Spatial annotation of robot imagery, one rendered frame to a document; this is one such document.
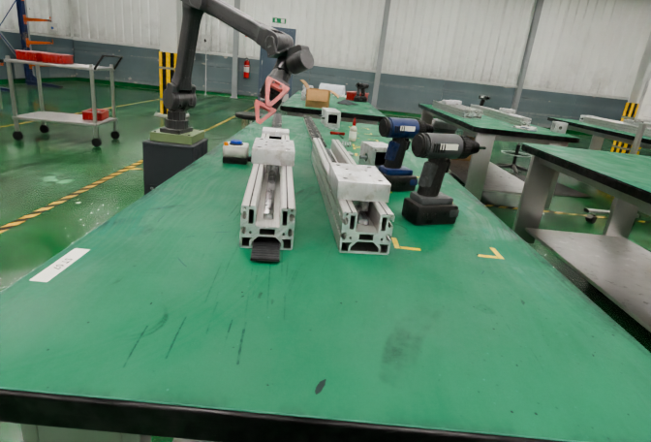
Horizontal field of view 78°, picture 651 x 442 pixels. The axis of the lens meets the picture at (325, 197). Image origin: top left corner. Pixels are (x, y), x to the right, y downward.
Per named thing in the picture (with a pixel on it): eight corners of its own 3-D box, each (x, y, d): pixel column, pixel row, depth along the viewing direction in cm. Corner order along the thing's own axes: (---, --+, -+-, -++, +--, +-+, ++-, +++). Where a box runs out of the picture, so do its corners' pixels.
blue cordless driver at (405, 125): (368, 184, 127) (378, 114, 121) (421, 184, 134) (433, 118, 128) (379, 192, 121) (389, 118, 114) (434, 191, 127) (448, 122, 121)
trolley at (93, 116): (12, 140, 447) (-1, 44, 416) (42, 132, 499) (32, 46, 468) (108, 147, 457) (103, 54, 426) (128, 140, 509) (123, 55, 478)
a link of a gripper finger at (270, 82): (258, 95, 104) (270, 70, 109) (251, 109, 111) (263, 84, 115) (281, 108, 106) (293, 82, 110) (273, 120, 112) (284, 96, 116)
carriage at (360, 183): (326, 189, 98) (329, 162, 95) (370, 192, 99) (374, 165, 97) (334, 211, 82) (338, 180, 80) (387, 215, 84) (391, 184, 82)
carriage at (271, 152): (254, 159, 119) (256, 137, 117) (292, 162, 120) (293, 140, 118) (250, 173, 104) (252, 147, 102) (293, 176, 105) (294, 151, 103)
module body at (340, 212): (310, 159, 153) (313, 137, 151) (336, 161, 154) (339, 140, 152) (338, 252, 78) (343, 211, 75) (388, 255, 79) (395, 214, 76)
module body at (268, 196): (261, 155, 151) (262, 133, 148) (287, 157, 152) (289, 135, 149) (239, 247, 75) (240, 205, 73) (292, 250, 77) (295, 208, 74)
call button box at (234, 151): (225, 157, 142) (226, 140, 140) (253, 160, 143) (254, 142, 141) (222, 163, 134) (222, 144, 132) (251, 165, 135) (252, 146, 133)
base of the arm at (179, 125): (173, 128, 168) (158, 131, 157) (173, 108, 166) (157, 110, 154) (194, 130, 167) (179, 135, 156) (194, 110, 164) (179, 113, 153)
